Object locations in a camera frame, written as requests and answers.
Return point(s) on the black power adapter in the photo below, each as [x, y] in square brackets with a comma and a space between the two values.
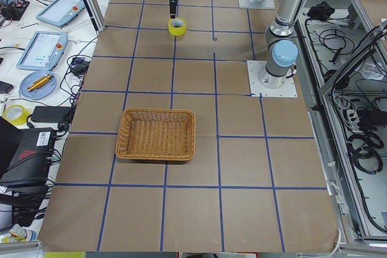
[49, 114]

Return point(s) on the teach pendant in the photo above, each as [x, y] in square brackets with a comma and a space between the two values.
[61, 12]
[44, 51]

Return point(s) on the brown wicker basket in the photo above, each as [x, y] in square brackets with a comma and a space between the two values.
[156, 134]

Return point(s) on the black laptop computer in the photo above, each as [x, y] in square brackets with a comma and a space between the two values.
[25, 156]

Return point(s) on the brass cylinder tool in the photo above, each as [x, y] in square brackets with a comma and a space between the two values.
[40, 83]

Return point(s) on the yellow tape roll on desk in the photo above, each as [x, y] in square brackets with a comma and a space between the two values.
[16, 115]

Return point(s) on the lower teach pendant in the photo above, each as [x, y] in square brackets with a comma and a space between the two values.
[44, 51]

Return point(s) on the blue plate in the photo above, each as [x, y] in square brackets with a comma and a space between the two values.
[41, 93]

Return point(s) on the yellow tape roll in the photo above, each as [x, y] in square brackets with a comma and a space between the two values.
[177, 26]
[16, 115]

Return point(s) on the upper teach pendant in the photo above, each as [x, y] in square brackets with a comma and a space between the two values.
[61, 12]

